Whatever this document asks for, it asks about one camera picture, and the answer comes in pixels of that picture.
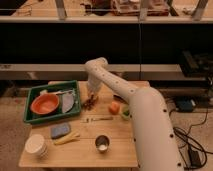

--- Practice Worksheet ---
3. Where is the dark red grape bunch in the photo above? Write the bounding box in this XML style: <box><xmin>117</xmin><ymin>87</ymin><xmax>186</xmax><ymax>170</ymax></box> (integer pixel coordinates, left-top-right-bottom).
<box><xmin>82</xmin><ymin>94</ymin><xmax>98</xmax><ymax>110</ymax></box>

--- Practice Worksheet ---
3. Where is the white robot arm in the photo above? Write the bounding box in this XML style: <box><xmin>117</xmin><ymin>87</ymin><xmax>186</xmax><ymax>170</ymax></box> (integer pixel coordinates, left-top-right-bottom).
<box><xmin>85</xmin><ymin>57</ymin><xmax>184</xmax><ymax>171</ymax></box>

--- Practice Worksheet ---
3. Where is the red bowl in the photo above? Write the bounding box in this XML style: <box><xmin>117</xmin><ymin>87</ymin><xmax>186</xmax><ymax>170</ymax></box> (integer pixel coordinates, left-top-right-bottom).
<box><xmin>30</xmin><ymin>93</ymin><xmax>59</xmax><ymax>115</ymax></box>

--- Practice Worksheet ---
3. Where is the orange fruit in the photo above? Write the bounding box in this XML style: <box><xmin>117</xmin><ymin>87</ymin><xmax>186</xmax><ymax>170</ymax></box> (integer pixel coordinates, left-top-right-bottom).
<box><xmin>108</xmin><ymin>101</ymin><xmax>120</xmax><ymax>115</ymax></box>

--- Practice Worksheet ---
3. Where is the metal fork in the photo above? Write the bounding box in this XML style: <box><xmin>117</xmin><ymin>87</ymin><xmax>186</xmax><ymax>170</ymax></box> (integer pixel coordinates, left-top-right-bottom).
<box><xmin>82</xmin><ymin>117</ymin><xmax>113</xmax><ymax>123</ymax></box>

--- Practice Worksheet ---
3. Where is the green vegetable toy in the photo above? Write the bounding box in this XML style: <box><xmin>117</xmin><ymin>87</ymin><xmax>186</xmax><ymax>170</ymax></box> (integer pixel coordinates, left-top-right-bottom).
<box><xmin>121</xmin><ymin>106</ymin><xmax>130</xmax><ymax>120</ymax></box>

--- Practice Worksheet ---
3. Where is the wooden table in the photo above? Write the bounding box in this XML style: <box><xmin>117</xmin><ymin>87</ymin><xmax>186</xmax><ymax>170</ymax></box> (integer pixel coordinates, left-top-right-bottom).
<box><xmin>18</xmin><ymin>80</ymin><xmax>151</xmax><ymax>169</ymax></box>

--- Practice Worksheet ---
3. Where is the white spoon in tray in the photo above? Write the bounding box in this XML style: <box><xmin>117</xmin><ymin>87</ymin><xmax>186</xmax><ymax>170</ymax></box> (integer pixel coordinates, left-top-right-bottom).
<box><xmin>40</xmin><ymin>89</ymin><xmax>73</xmax><ymax>95</ymax></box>

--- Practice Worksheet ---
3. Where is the metal cup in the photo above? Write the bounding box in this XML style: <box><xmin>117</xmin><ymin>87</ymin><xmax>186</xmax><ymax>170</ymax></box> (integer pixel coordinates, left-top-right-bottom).
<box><xmin>95</xmin><ymin>135</ymin><xmax>110</xmax><ymax>153</ymax></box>

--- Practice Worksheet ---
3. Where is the blue sponge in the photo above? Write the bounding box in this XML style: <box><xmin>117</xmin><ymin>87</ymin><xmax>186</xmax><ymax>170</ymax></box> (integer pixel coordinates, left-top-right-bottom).
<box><xmin>51</xmin><ymin>123</ymin><xmax>71</xmax><ymax>139</ymax></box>

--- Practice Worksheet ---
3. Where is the green plastic tray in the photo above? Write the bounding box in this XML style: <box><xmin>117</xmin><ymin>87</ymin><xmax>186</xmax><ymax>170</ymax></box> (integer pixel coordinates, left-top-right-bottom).
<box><xmin>23</xmin><ymin>80</ymin><xmax>81</xmax><ymax>125</ymax></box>

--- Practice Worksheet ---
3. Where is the black box on shelf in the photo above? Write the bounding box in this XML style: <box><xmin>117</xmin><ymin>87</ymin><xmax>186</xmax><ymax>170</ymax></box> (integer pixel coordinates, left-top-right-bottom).
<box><xmin>179</xmin><ymin>51</ymin><xmax>213</xmax><ymax>77</ymax></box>

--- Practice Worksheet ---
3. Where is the black power adapter with cable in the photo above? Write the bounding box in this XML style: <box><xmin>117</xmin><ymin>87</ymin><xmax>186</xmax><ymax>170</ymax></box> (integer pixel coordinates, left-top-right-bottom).
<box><xmin>172</xmin><ymin>96</ymin><xmax>213</xmax><ymax>171</ymax></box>

